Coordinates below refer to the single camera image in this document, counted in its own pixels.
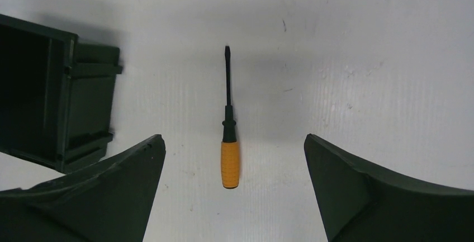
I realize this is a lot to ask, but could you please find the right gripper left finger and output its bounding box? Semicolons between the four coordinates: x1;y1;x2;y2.
1;135;165;241

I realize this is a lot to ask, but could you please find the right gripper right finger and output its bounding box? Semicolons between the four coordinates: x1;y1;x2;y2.
304;134;473;241

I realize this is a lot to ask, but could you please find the orange handle screwdriver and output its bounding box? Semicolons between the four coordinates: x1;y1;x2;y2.
220;45;240;189

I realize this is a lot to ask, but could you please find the black plastic bin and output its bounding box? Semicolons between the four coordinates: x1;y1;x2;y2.
1;15;122;174

